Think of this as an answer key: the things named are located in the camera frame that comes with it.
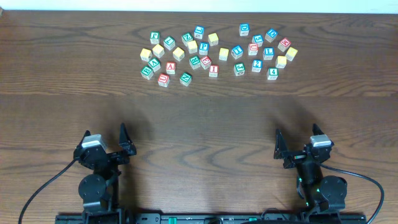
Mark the yellow O block centre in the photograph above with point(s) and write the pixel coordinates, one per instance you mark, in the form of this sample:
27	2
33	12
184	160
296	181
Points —
223	54

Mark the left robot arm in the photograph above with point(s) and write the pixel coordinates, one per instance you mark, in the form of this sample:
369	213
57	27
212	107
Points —
100	190

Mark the green R block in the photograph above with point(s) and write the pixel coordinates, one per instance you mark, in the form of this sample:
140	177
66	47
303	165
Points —
194	62

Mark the yellow block middle left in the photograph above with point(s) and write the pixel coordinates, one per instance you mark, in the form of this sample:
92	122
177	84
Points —
178	54

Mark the blue 2 block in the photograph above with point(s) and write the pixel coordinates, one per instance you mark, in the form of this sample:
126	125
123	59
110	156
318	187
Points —
256	66

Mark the green N block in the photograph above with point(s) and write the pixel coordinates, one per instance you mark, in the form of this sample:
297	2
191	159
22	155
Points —
185	79

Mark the green Z block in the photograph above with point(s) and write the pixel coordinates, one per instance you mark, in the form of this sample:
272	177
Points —
186	38

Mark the green 7 block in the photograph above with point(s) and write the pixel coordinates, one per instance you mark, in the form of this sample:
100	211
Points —
169	43

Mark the blue 5 block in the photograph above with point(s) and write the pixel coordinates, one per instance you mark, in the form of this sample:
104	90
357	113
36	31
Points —
258	39

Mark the blue d block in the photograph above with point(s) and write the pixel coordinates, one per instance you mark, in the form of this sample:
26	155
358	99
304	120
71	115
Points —
270	35
244	29

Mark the blue D block right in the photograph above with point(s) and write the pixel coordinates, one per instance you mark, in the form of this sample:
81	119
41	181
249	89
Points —
270	35

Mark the yellow block upper left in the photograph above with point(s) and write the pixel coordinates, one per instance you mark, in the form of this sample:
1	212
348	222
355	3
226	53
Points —
158	50

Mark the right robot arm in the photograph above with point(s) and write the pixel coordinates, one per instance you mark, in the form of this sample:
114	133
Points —
322	194

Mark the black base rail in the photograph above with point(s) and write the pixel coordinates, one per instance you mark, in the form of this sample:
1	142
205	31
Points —
269	216

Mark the yellow block far left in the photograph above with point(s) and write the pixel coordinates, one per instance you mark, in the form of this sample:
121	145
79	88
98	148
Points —
146	54

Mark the red E block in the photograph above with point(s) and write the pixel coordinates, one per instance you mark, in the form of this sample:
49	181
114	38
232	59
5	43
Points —
205	62

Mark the green j block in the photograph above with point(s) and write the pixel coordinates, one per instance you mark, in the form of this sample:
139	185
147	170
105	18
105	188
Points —
239	69
155	37

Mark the red A block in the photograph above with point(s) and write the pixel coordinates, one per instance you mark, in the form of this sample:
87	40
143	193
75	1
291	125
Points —
170	68

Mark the blue P block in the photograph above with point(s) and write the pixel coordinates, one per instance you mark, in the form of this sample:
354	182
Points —
203	48

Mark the red U block left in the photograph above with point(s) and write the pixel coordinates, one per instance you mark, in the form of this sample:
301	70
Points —
163	80

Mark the yellow G block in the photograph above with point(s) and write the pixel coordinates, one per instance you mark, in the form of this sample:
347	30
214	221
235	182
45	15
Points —
281	61

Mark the green J block centre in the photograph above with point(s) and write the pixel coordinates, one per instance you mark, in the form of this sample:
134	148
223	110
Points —
239	69

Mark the green 4 block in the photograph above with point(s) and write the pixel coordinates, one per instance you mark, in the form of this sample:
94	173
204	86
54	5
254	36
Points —
272	73

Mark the green V block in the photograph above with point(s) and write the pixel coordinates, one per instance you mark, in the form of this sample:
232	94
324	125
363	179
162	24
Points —
154	64

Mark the green J block top left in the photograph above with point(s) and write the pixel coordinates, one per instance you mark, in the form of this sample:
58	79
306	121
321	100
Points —
155	37

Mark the red M block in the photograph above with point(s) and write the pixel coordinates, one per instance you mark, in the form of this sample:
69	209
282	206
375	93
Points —
284	44

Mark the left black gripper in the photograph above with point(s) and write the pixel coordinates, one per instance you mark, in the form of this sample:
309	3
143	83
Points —
127	147

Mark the red I block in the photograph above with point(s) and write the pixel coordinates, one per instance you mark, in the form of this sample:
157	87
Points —
213	71

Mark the blue T block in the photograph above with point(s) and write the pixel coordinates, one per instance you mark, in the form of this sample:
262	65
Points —
237	52

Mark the red u block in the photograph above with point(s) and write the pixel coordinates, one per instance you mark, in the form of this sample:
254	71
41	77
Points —
253	49
163	80

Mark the blue D block top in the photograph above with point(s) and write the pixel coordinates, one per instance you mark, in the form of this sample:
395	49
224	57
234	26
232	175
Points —
244	29

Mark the blue L block right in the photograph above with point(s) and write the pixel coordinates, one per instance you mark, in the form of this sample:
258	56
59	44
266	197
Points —
268	53

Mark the yellow K block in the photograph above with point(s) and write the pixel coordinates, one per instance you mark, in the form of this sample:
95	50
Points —
291	53

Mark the yellow S block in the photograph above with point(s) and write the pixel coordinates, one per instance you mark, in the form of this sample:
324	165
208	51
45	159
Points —
192	47

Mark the red U block right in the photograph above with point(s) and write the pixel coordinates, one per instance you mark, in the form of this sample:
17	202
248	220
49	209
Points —
253	49

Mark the green B block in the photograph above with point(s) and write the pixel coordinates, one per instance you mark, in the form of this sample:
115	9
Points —
147	72

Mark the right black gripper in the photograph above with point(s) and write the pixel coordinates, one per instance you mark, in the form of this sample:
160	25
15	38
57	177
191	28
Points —
282	152

